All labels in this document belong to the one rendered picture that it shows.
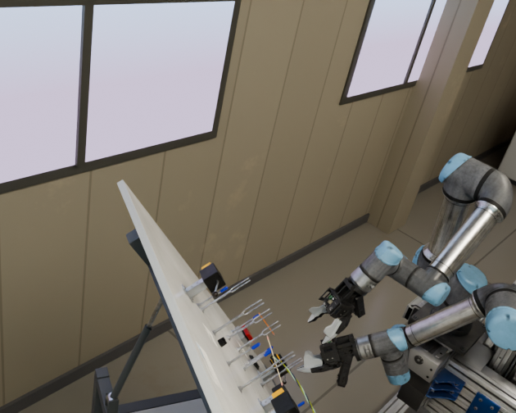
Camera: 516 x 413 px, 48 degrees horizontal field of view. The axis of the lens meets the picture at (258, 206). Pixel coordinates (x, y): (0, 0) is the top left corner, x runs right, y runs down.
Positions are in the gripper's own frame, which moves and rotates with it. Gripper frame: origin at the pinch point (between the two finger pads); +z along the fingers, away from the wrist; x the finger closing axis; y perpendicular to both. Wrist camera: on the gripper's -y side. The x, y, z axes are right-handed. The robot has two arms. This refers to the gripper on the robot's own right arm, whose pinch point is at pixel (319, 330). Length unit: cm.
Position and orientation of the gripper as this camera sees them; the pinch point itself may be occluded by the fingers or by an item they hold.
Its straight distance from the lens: 184.5
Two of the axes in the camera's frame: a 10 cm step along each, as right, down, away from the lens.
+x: 4.3, 6.1, -6.6
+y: -6.4, -3.1, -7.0
